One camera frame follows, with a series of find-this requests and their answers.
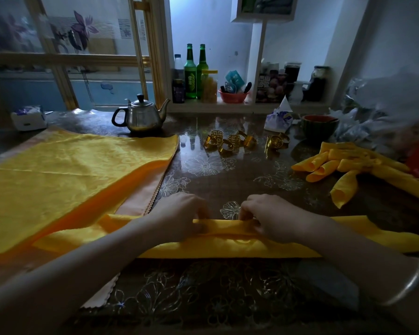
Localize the person's right forearm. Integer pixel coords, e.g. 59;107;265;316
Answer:
300;215;419;335

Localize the purple and white tissue pack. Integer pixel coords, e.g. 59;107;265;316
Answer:
264;95;294;134

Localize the heap of clear plastic bags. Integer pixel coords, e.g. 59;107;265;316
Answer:
329;68;419;161

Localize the purple flower window sticker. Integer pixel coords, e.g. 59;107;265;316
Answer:
68;10;100;51

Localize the yellow-lidded plastic jar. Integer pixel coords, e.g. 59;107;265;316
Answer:
200;69;219;104

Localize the silver bracelet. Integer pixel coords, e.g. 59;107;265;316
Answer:
380;256;419;307

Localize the yellow cloth napkin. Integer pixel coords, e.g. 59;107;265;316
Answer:
32;214;419;259

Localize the stack of flat yellow cloths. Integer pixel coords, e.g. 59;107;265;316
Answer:
0;128;179;262

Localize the person's left forearm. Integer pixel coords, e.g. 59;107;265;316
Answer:
0;215;169;335

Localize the green glass bottle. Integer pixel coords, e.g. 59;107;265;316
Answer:
184;43;197;100
196;44;209;100

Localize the clear plastic bottle dark label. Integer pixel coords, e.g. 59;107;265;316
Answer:
172;54;186;104

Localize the blue packet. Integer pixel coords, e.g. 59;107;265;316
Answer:
225;70;246;93

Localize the watermelon-pattern bowl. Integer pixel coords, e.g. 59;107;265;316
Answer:
301;114;340;144

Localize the group of gold napkin rings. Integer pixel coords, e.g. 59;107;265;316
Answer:
203;130;291;159

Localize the printed cardboard box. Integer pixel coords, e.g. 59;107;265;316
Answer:
255;71;288;104

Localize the steel teapot with black handle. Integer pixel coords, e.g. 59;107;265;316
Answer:
111;94;171;134

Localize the person's right hand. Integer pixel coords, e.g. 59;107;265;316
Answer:
238;194;319;245

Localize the pile of rolled yellow napkins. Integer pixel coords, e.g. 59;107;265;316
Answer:
291;141;419;209

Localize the white ceramic jug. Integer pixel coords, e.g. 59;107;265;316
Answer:
288;81;310;104

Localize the person's left hand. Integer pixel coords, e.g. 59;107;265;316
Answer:
149;192;211;244

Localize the dark glass jar with lid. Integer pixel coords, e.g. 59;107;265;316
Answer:
304;65;331;102

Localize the red plastic bowl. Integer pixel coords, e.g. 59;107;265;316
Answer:
218;89;249;104

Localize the white wall shelf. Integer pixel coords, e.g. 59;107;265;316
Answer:
230;0;300;106

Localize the wooden window frame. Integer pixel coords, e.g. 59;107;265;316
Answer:
0;0;169;113

